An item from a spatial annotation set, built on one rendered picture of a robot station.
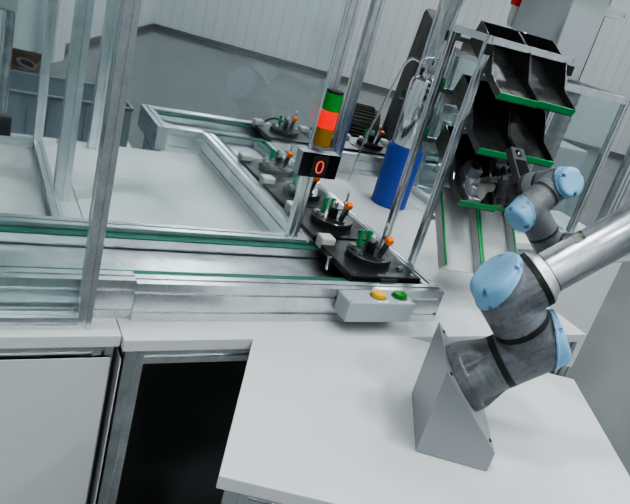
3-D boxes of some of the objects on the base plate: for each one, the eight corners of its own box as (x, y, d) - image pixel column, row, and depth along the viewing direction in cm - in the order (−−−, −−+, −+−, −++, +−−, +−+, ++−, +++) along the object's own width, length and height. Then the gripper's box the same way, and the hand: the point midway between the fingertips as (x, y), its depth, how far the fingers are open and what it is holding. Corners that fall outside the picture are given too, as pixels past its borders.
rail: (433, 321, 198) (445, 289, 194) (130, 321, 155) (138, 280, 151) (423, 311, 202) (435, 280, 198) (126, 309, 159) (133, 268, 155)
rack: (487, 290, 232) (580, 60, 202) (401, 288, 214) (490, 35, 184) (452, 262, 249) (533, 45, 219) (370, 258, 231) (447, 21, 201)
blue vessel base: (411, 212, 294) (431, 153, 284) (382, 209, 286) (401, 149, 276) (393, 198, 306) (411, 142, 296) (364, 195, 299) (382, 137, 289)
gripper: (505, 201, 170) (460, 205, 189) (552, 209, 175) (504, 212, 194) (509, 167, 170) (464, 175, 190) (556, 177, 175) (507, 183, 195)
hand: (487, 184), depth 191 cm, fingers open, 8 cm apart
